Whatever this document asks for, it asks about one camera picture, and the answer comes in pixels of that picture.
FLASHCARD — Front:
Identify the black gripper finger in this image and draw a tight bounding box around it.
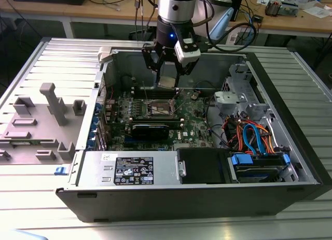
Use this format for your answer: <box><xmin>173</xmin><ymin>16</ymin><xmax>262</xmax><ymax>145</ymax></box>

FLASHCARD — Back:
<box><xmin>142</xmin><ymin>44</ymin><xmax>167</xmax><ymax>86</ymax></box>
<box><xmin>175</xmin><ymin>59</ymin><xmax>200</xmax><ymax>86</ymax></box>

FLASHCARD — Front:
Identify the silver CPU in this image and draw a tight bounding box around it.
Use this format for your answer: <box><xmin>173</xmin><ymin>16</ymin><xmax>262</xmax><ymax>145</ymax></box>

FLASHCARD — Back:
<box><xmin>158</xmin><ymin>75</ymin><xmax>177</xmax><ymax>89</ymax></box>

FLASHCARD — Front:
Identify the metal locking lever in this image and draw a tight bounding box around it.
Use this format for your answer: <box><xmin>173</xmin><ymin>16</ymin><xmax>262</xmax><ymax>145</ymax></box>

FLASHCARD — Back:
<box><xmin>145</xmin><ymin>111</ymin><xmax>178</xmax><ymax>118</ymax></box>
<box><xmin>141</xmin><ymin>81</ymin><xmax>150</xmax><ymax>106</ymax></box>

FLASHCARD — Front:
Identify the CPU socket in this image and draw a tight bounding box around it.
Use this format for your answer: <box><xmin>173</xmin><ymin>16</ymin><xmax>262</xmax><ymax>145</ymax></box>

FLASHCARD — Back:
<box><xmin>147</xmin><ymin>99</ymin><xmax>178</xmax><ymax>119</ymax></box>

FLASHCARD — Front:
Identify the green motherboard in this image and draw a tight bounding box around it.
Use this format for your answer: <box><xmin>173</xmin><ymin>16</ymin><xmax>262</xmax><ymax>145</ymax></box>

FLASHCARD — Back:
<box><xmin>103</xmin><ymin>88</ymin><xmax>217</xmax><ymax>151</ymax></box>

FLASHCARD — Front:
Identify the silver disk bay cage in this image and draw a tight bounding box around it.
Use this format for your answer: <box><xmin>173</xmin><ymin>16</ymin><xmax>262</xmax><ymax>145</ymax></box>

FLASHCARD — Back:
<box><xmin>214</xmin><ymin>62</ymin><xmax>269</xmax><ymax>121</ymax></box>

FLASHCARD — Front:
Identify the black graphics card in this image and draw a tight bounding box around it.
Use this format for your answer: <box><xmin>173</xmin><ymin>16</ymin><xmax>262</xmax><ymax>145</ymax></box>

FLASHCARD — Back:
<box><xmin>130</xmin><ymin>123</ymin><xmax>170</xmax><ymax>142</ymax></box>

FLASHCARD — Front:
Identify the black upright box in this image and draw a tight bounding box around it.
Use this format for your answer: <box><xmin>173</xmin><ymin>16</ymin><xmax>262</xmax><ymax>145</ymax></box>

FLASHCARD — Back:
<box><xmin>229</xmin><ymin>0</ymin><xmax>245</xmax><ymax>22</ymax></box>

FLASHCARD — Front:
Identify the copper heatsink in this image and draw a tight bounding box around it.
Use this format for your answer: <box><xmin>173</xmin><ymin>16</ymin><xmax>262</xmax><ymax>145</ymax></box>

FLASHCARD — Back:
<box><xmin>264</xmin><ymin>0</ymin><xmax>283</xmax><ymax>17</ymax></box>

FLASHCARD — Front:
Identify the hard disk in blue carrier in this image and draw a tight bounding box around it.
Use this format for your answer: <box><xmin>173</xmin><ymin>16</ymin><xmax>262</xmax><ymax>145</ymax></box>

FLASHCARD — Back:
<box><xmin>229</xmin><ymin>152</ymin><xmax>292</xmax><ymax>184</ymax></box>

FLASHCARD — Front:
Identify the grey electronic component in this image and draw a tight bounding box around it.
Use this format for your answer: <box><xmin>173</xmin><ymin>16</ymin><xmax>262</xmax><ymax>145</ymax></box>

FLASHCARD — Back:
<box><xmin>281</xmin><ymin>0</ymin><xmax>299</xmax><ymax>17</ymax></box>

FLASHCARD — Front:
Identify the silver power supply unit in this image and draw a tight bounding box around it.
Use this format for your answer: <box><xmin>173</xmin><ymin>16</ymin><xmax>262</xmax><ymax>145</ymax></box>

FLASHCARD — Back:
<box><xmin>77</xmin><ymin>150</ymin><xmax>179</xmax><ymax>186</ymax></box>

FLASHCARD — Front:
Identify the wooden desk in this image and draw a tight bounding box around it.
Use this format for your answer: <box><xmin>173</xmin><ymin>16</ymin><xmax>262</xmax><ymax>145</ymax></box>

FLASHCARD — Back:
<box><xmin>0</xmin><ymin>0</ymin><xmax>332</xmax><ymax>39</ymax></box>

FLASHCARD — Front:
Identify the grey parts rack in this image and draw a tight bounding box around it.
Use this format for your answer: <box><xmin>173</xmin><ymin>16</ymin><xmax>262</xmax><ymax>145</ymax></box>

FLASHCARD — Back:
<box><xmin>0</xmin><ymin>83</ymin><xmax>87</xmax><ymax>166</ymax></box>

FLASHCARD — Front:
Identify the black PC case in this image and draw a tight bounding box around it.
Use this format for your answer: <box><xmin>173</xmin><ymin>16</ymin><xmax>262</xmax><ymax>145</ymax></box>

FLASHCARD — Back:
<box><xmin>56</xmin><ymin>46</ymin><xmax>332</xmax><ymax>224</ymax></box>

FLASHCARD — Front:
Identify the blue plastic latch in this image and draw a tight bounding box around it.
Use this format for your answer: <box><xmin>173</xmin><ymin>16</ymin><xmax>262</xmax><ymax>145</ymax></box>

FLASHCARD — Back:
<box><xmin>53</xmin><ymin>166</ymin><xmax>70</xmax><ymax>177</ymax></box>

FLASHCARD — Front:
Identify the white paper sheet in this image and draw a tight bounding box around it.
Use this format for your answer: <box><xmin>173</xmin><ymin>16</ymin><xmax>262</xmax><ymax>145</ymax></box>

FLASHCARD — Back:
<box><xmin>302</xmin><ymin>5</ymin><xmax>332</xmax><ymax>19</ymax></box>

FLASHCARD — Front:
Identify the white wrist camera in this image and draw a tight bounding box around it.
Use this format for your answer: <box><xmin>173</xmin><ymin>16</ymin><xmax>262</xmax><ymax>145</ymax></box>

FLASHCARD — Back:
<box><xmin>174</xmin><ymin>38</ymin><xmax>202</xmax><ymax>64</ymax></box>

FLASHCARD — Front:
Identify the black camera cable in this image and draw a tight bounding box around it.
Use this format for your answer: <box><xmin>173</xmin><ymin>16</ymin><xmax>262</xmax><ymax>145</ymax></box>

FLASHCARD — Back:
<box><xmin>198</xmin><ymin>0</ymin><xmax>258</xmax><ymax>53</ymax></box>

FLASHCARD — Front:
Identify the blue network cable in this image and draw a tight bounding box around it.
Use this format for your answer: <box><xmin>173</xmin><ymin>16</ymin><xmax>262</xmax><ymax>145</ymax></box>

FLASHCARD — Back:
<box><xmin>247</xmin><ymin>11</ymin><xmax>258</xmax><ymax>45</ymax></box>

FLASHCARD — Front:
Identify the orange wire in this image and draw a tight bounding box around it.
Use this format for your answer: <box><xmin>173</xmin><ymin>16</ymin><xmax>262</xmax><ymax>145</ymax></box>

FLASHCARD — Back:
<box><xmin>255</xmin><ymin>122</ymin><xmax>278</xmax><ymax>155</ymax></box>
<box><xmin>223</xmin><ymin>116</ymin><xmax>246</xmax><ymax>150</ymax></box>

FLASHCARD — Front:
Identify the blue wire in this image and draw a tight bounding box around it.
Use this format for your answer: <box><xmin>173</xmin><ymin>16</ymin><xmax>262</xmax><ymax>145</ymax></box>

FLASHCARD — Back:
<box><xmin>242</xmin><ymin>122</ymin><xmax>269</xmax><ymax>156</ymax></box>

